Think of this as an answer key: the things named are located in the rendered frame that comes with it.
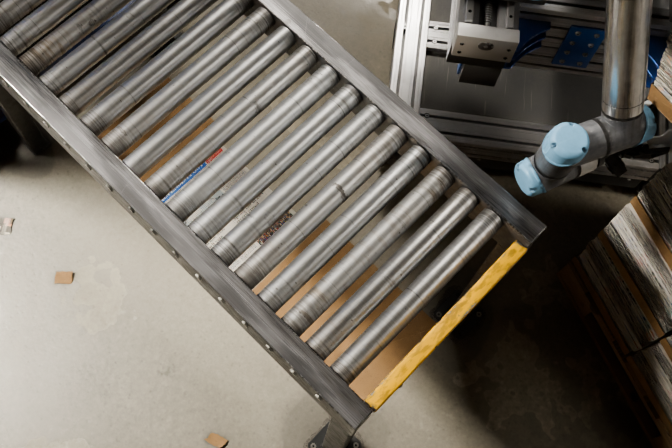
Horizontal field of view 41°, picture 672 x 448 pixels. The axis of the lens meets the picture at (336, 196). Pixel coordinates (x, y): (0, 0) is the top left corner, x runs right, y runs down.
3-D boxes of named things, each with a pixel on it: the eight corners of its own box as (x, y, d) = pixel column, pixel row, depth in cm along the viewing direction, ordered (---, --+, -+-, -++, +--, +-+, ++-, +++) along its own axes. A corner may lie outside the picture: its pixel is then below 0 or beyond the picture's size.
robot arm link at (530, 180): (537, 190, 170) (526, 205, 178) (587, 168, 172) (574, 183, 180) (517, 155, 172) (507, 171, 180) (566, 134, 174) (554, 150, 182)
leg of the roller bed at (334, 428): (349, 445, 238) (369, 416, 174) (334, 461, 236) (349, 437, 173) (334, 430, 239) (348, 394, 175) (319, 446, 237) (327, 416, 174)
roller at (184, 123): (300, 44, 194) (300, 32, 189) (135, 186, 181) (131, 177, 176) (284, 30, 195) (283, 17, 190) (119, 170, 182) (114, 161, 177)
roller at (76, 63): (218, -29, 200) (216, -43, 195) (52, 104, 187) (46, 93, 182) (202, -43, 201) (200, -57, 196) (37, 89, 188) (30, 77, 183)
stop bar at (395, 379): (527, 253, 174) (530, 250, 173) (375, 415, 162) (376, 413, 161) (515, 241, 175) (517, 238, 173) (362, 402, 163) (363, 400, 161)
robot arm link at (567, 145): (596, 107, 164) (578, 132, 174) (541, 126, 162) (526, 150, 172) (615, 145, 161) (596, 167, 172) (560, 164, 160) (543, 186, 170)
